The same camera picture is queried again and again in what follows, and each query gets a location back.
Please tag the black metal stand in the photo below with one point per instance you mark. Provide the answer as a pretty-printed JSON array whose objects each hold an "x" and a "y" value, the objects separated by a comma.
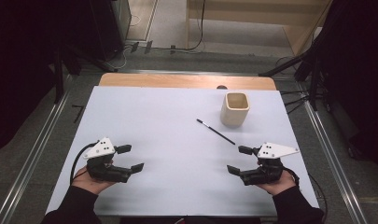
[
  {"x": 58, "y": 81},
  {"x": 314, "y": 81}
]

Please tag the dark curtain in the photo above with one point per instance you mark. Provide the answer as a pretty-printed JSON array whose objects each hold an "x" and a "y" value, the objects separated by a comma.
[
  {"x": 361, "y": 77},
  {"x": 18, "y": 62}
]

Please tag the person's left hand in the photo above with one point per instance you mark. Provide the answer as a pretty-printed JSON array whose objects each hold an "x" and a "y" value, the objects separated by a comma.
[{"x": 91, "y": 184}]

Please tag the white table mat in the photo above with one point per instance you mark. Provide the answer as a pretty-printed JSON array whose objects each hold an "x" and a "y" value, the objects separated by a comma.
[{"x": 177, "y": 161}]

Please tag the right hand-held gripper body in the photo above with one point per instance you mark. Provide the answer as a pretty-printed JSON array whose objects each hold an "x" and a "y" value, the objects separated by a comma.
[{"x": 275, "y": 150}]

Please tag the beige wooden shelf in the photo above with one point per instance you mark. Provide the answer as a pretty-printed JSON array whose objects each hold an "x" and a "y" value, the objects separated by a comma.
[{"x": 270, "y": 18}]

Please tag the person's right hand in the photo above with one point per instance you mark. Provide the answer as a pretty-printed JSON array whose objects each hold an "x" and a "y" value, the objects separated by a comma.
[{"x": 280, "y": 185}]

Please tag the small black angle bracket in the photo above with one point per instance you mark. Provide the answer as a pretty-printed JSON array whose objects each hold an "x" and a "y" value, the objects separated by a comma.
[{"x": 78, "y": 109}]

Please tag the black cabinet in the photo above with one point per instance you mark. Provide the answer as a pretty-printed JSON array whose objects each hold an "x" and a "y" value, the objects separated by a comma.
[{"x": 109, "y": 28}]

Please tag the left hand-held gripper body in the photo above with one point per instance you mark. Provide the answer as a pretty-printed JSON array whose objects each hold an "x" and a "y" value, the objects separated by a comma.
[{"x": 100, "y": 149}]

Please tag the metal floor rail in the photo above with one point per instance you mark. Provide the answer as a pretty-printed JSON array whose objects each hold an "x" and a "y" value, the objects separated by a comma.
[
  {"x": 333, "y": 161},
  {"x": 31, "y": 158}
]

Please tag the thin black pen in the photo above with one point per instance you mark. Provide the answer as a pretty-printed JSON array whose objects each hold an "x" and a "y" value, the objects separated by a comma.
[{"x": 216, "y": 132}]

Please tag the wooden table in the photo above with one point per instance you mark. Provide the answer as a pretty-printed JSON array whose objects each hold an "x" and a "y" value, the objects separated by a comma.
[{"x": 177, "y": 81}]

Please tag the beige square pen holder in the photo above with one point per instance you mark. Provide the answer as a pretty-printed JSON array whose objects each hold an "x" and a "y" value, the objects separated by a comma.
[{"x": 233, "y": 116}]

